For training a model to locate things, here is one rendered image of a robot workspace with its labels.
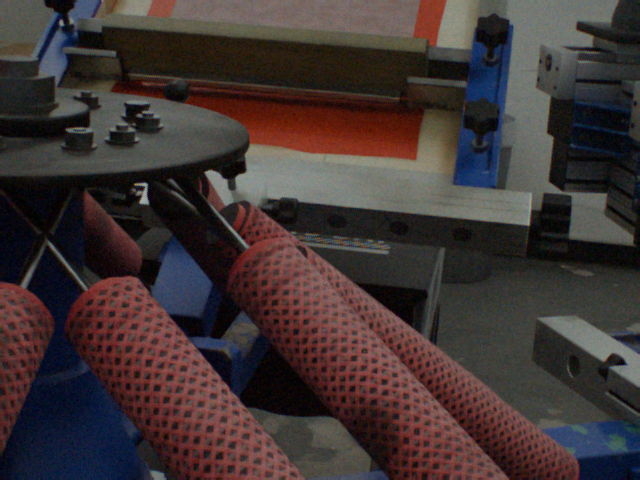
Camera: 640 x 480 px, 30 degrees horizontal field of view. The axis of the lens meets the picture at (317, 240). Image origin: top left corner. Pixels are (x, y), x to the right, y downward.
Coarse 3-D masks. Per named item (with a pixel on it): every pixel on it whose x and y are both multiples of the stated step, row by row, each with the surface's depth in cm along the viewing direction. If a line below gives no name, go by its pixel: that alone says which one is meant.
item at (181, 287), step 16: (176, 240) 128; (176, 256) 127; (160, 272) 125; (176, 272) 125; (192, 272) 125; (160, 288) 124; (176, 288) 124; (192, 288) 123; (208, 288) 123; (160, 304) 122; (176, 304) 122; (192, 304) 122; (208, 304) 123; (176, 320) 122; (192, 320) 121; (208, 320) 124; (192, 336) 123
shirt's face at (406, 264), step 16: (144, 240) 182; (160, 240) 183; (144, 256) 175; (320, 256) 181; (336, 256) 181; (352, 256) 181; (368, 256) 182; (384, 256) 182; (400, 256) 183; (416, 256) 184; (432, 256) 184; (352, 272) 173; (368, 272) 174; (384, 272) 174; (400, 272) 175; (416, 272) 175; (384, 288) 168; (400, 288) 168; (416, 288) 168
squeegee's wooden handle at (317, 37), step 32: (128, 32) 151; (160, 32) 150; (192, 32) 149; (224, 32) 149; (256, 32) 149; (288, 32) 148; (320, 32) 148; (352, 32) 148; (128, 64) 155; (160, 64) 154; (192, 64) 153; (224, 64) 152; (256, 64) 151; (288, 64) 150; (320, 64) 149; (352, 64) 148; (384, 64) 148; (416, 64) 147
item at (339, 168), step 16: (112, 0) 170; (480, 0) 163; (496, 0) 163; (96, 16) 164; (480, 16) 161; (64, 80) 155; (256, 160) 143; (272, 160) 143; (288, 160) 143; (304, 160) 143; (368, 176) 141; (384, 176) 141; (400, 176) 141; (416, 176) 141; (432, 176) 141; (448, 176) 141
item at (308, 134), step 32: (320, 0) 170; (352, 0) 170; (384, 0) 170; (416, 0) 170; (384, 32) 165; (416, 32) 165; (288, 96) 157; (288, 128) 152; (320, 128) 152; (352, 128) 152; (384, 128) 152; (416, 128) 152
